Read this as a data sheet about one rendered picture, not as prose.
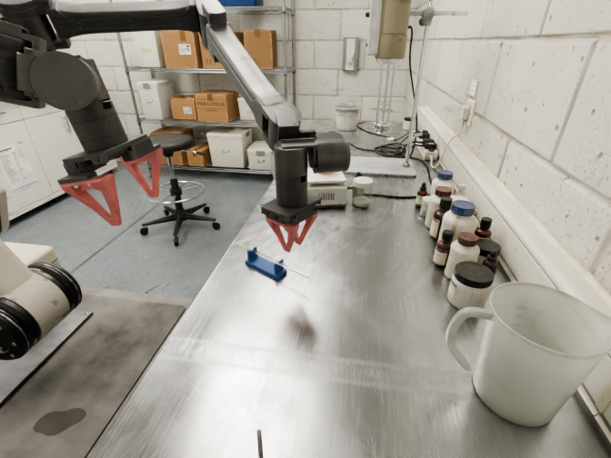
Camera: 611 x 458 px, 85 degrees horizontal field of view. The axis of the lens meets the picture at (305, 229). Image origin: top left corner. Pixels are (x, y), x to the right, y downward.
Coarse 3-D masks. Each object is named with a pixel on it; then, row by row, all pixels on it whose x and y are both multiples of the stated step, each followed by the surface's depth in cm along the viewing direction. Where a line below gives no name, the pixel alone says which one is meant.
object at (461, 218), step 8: (456, 200) 75; (464, 200) 75; (456, 208) 73; (464, 208) 72; (472, 208) 72; (448, 216) 75; (456, 216) 74; (464, 216) 73; (472, 216) 74; (448, 224) 74; (456, 224) 73; (464, 224) 72; (472, 224) 72; (440, 232) 78; (456, 232) 73; (472, 232) 74
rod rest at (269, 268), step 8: (256, 248) 76; (248, 256) 75; (256, 256) 77; (248, 264) 75; (256, 264) 74; (264, 264) 74; (272, 264) 74; (264, 272) 73; (272, 272) 72; (280, 272) 72
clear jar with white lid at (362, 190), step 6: (354, 180) 100; (360, 180) 100; (366, 180) 100; (372, 180) 100; (354, 186) 100; (360, 186) 98; (366, 186) 98; (372, 186) 100; (354, 192) 101; (360, 192) 99; (366, 192) 99; (354, 198) 102; (360, 198) 100; (366, 198) 100; (354, 204) 102; (360, 204) 101; (366, 204) 101
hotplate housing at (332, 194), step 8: (312, 184) 100; (320, 184) 100; (328, 184) 100; (336, 184) 100; (344, 184) 100; (312, 192) 98; (320, 192) 98; (328, 192) 99; (336, 192) 99; (344, 192) 99; (328, 200) 100; (336, 200) 100; (344, 200) 100
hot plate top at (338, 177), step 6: (312, 174) 102; (318, 174) 102; (336, 174) 102; (342, 174) 102; (312, 180) 98; (318, 180) 98; (324, 180) 98; (330, 180) 98; (336, 180) 98; (342, 180) 98
